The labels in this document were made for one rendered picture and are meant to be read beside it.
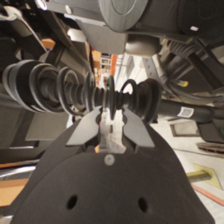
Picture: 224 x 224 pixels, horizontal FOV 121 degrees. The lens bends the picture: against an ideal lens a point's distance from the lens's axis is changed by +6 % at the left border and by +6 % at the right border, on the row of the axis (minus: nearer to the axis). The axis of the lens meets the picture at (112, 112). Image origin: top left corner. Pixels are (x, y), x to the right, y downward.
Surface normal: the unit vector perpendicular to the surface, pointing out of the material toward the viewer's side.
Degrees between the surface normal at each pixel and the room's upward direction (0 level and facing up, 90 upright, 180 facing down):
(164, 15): 90
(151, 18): 90
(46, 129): 90
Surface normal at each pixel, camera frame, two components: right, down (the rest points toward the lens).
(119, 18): 0.02, 0.94
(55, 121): 0.15, -0.34
